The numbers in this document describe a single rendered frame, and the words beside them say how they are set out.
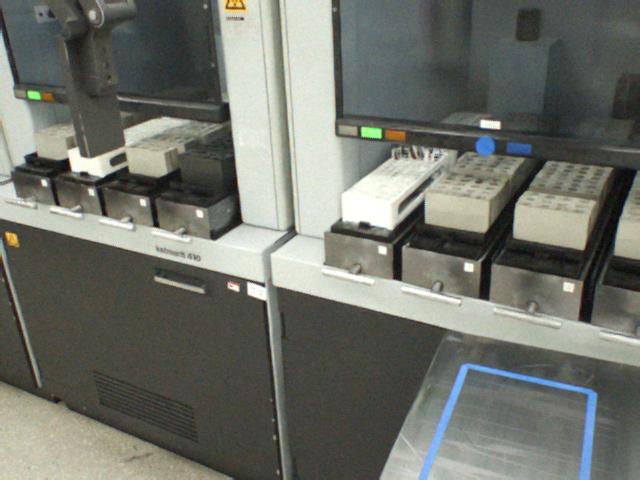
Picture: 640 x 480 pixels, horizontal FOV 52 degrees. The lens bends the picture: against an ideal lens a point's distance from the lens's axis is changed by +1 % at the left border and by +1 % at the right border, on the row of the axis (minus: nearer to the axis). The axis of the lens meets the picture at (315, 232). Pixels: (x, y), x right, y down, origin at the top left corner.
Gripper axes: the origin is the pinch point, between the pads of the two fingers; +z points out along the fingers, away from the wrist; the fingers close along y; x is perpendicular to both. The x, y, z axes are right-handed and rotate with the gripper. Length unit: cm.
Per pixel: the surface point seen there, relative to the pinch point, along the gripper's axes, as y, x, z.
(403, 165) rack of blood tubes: -11, 89, 33
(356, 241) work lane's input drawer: -10, 66, 40
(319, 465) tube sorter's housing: -21, 66, 97
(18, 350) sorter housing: -121, 66, 97
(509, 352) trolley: 23, 42, 38
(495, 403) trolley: 24, 32, 38
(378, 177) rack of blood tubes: -13, 81, 34
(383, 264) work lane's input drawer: -5, 66, 43
